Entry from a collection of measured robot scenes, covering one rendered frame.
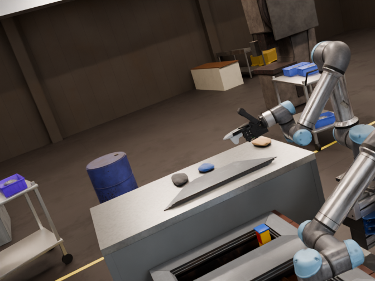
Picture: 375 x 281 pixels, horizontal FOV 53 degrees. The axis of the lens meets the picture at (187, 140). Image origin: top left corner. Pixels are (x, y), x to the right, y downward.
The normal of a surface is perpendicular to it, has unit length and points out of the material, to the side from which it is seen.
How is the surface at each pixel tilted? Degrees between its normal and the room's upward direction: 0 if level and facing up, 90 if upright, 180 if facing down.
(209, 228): 90
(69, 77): 90
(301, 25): 90
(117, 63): 90
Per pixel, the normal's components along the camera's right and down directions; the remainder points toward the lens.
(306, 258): -0.29, -0.92
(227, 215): 0.33, 0.17
